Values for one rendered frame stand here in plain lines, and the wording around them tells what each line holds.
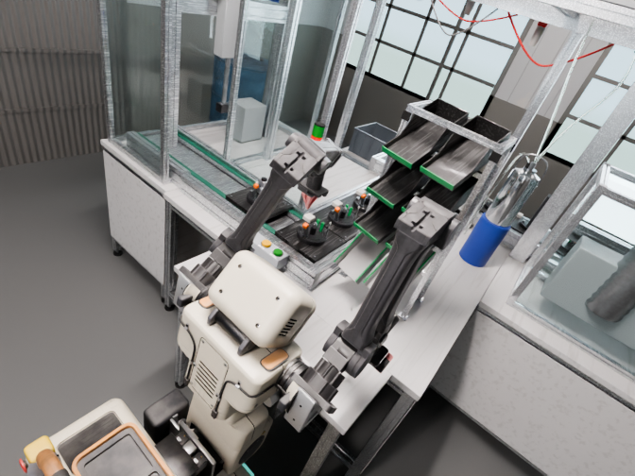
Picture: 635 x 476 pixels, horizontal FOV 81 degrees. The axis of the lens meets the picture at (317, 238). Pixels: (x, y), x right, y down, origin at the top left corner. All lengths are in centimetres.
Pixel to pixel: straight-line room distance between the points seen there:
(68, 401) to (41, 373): 23
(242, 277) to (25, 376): 173
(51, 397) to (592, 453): 260
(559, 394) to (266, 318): 167
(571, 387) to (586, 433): 24
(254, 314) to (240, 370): 13
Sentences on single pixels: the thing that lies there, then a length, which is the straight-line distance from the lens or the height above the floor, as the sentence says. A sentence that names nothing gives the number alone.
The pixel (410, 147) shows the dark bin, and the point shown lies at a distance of 135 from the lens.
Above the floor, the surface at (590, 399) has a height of 73.
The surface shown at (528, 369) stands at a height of 67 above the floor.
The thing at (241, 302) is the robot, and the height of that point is 133.
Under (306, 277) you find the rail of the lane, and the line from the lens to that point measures 158.
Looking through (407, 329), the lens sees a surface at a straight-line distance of 164.
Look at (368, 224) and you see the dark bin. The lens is 147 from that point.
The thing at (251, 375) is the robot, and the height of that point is 123.
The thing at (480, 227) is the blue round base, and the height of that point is 108.
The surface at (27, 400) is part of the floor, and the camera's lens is 236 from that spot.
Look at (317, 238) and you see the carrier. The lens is 168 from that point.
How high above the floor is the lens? 196
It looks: 35 degrees down
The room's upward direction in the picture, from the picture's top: 18 degrees clockwise
